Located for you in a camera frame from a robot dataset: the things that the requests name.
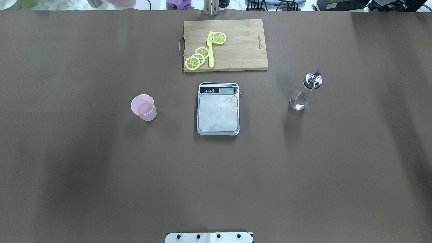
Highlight pink plastic cup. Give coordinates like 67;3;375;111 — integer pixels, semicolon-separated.
131;94;157;122

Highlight glass sauce bottle metal spout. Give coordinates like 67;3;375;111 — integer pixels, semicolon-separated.
290;70;323;110

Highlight digital kitchen scale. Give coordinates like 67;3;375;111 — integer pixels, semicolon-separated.
196;82;240;136

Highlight yellow plastic knife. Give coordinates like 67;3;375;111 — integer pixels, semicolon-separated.
206;31;215;68

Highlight lemon slice middle left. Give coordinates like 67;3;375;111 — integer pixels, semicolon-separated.
191;53;205;67

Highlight lemon slice upper left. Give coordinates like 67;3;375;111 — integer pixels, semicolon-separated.
195;47;209;59

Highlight wooden cutting board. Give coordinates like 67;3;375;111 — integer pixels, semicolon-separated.
183;19;269;72

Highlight brown table mat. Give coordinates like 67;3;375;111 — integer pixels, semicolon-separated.
1;9;431;243

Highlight pink bowl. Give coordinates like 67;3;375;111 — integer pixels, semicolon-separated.
106;0;136;7

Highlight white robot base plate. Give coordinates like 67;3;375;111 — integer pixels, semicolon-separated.
165;232;254;243

